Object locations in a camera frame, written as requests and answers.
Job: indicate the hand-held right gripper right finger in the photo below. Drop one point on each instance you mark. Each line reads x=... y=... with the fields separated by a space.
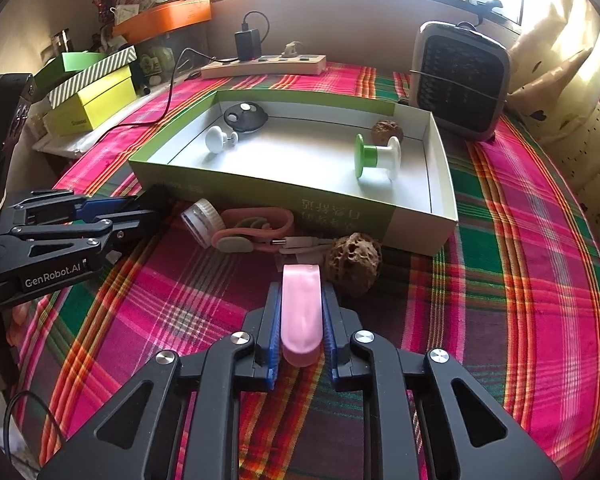
x=330 y=330

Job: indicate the striped box lid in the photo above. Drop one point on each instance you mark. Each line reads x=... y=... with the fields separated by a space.
x=95 y=75

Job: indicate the white power strip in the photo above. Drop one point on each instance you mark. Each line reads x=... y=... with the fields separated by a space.
x=265 y=66

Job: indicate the green white cardboard box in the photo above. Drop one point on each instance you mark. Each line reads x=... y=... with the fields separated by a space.
x=305 y=160

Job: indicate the pink white clip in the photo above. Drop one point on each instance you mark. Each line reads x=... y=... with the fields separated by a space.
x=302 y=310

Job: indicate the black charger adapter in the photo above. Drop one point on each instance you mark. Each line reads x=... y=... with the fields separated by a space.
x=247 y=45

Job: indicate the black remote key fob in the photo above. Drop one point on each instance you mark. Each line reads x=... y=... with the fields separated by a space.
x=245 y=119

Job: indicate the large brown walnut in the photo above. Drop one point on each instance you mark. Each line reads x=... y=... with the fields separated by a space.
x=355 y=262

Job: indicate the person's left hand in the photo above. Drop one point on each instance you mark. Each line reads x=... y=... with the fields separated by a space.
x=19 y=325

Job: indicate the small brown walnut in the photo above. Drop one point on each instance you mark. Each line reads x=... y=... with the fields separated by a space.
x=387 y=131

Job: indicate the green white spool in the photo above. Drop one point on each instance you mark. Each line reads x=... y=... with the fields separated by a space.
x=377 y=157

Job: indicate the pink neckband earphones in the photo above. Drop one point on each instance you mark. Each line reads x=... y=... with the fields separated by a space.
x=250 y=235

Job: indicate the orange box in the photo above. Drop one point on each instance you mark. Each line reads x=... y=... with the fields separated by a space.
x=165 y=17

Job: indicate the yellow green shoebox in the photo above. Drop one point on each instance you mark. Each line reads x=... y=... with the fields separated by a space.
x=100 y=102

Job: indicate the white round cap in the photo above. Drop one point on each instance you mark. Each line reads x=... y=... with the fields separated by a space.
x=200 y=222

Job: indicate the white round knob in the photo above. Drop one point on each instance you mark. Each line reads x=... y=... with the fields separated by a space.
x=217 y=139

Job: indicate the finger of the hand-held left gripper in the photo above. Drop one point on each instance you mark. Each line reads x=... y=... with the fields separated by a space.
x=130 y=227
x=105 y=207

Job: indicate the cream heart print curtain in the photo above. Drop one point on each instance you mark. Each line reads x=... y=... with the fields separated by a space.
x=570 y=110

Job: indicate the white plug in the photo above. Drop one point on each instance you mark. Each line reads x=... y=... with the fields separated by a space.
x=292 y=50

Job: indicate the white side table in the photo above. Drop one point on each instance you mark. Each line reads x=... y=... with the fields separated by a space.
x=70 y=142

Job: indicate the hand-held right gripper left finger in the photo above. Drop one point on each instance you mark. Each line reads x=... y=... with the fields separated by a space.
x=274 y=330

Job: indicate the grey space heater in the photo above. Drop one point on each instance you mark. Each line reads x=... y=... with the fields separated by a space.
x=460 y=80

